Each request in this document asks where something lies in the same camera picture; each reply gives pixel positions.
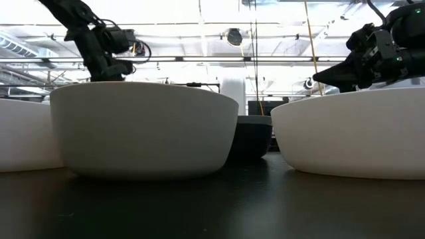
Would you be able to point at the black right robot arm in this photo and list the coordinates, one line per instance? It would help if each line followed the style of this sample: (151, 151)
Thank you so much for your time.
(411, 30)

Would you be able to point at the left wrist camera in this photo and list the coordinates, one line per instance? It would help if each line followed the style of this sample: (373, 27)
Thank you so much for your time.
(118, 40)

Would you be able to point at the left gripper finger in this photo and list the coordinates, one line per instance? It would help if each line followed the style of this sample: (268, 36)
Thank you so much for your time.
(106, 78)

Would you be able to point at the ceiling light strip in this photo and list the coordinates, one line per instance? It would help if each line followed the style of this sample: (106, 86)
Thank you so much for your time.
(212, 59)

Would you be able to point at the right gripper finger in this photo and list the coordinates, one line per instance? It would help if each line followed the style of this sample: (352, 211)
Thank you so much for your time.
(338, 76)

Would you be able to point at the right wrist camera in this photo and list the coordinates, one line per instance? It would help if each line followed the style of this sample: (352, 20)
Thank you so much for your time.
(360, 36)

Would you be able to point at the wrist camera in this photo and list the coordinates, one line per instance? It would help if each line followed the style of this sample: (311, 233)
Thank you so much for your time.
(360, 36)
(118, 40)

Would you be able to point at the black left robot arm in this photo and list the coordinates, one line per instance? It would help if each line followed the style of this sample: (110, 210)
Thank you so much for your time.
(66, 13)

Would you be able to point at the black bowl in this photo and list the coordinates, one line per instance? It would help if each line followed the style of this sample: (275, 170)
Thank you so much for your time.
(250, 141)

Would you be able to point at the black monitor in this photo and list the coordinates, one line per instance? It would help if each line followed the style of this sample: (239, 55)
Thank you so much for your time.
(269, 106)

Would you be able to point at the white bowl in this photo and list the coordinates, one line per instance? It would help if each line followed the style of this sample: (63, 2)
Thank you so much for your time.
(352, 132)
(26, 132)

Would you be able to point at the light grey bowl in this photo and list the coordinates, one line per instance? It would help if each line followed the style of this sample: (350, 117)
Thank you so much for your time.
(142, 132)

